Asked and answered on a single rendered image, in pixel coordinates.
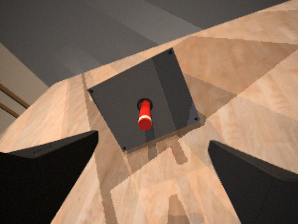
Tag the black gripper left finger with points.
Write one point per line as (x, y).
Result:
(35, 181)

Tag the red cylindrical peg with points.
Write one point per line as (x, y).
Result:
(145, 122)

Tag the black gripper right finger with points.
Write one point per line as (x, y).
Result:
(260, 192)

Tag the dark grey sloped panel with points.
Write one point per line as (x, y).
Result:
(159, 80)

